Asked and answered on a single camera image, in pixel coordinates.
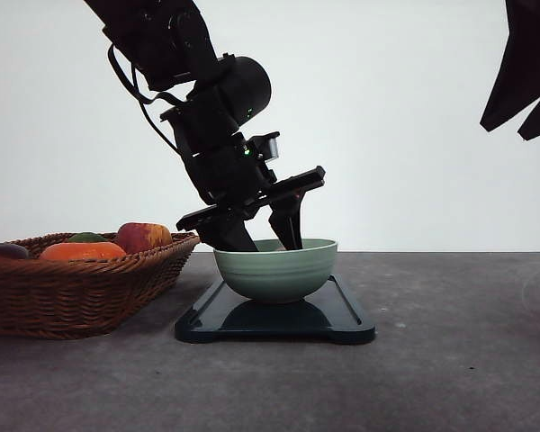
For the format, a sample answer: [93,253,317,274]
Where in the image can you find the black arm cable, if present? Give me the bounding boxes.
[108,44,186,152]

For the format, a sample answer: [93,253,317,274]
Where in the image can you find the red yellow apple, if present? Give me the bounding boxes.
[118,222,172,253]

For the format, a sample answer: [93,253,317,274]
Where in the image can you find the dark blue rectangular tray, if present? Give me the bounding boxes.
[175,274,376,345]

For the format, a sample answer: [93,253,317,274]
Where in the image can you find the brown wicker basket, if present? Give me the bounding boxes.
[0,232,200,339]

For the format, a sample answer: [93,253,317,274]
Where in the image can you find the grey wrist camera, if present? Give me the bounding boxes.
[254,131,280,160]

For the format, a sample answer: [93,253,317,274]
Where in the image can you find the dark purple fruit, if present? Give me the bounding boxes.
[0,243,29,259]

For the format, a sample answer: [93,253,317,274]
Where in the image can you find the green fruit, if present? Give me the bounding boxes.
[67,232,108,243]

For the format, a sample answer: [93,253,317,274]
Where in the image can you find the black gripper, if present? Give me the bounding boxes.
[161,103,326,251]

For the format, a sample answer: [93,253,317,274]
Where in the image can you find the orange tangerine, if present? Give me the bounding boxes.
[40,242,127,261]

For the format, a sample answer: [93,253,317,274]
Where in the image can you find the green ceramic bowl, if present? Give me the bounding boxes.
[213,238,338,302]

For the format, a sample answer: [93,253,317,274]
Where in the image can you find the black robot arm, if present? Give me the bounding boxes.
[85,0,326,252]

